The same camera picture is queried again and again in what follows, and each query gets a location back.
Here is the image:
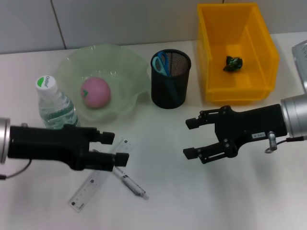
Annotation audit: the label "blue scissors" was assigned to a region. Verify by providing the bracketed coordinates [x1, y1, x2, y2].
[152, 51, 182, 104]

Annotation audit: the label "clear green-label water bottle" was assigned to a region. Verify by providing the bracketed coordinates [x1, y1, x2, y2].
[35, 75, 80, 130]

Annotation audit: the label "grey transparent pen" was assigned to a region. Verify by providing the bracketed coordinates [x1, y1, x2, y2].
[92, 149, 150, 200]

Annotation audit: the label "right arm cable with plug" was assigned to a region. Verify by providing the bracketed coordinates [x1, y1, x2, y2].
[265, 131, 307, 154]

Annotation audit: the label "left arm cable with plug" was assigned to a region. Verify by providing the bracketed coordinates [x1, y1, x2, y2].
[0, 122, 33, 181]

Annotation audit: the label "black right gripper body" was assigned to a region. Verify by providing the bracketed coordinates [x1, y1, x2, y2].
[214, 104, 288, 159]

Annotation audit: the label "pink toy peach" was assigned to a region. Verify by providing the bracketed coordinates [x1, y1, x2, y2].
[80, 77, 112, 109]

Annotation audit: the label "green plastic wrapper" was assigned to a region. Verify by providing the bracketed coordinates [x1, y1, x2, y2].
[222, 55, 243, 72]

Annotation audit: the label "arm cable with plug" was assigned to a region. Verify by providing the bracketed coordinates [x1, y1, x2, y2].
[0, 122, 33, 181]
[265, 131, 307, 154]

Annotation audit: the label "green wavy glass fruit bowl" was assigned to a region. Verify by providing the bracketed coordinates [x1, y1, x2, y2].
[55, 44, 151, 124]

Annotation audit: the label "yellow plastic bin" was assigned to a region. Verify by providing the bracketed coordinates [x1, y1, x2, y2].
[196, 2, 280, 106]

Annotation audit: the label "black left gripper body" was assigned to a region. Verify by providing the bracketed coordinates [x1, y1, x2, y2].
[7, 124, 99, 171]

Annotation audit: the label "black mesh pen holder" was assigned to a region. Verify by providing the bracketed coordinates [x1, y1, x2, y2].
[150, 48, 192, 109]

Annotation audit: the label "clear plastic ruler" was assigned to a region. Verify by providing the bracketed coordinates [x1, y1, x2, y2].
[67, 137, 135, 213]

